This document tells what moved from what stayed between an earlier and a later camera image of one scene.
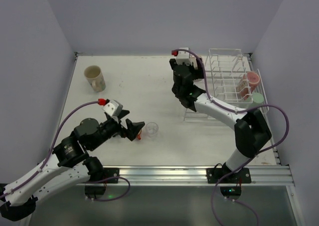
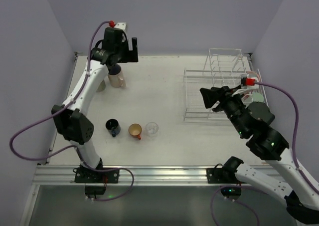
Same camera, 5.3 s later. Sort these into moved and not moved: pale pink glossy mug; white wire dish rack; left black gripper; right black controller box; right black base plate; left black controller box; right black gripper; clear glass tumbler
Moved: left black gripper; pale pink glossy mug; right black gripper
Not moved: left black controller box; right black base plate; white wire dish rack; right black controller box; clear glass tumbler
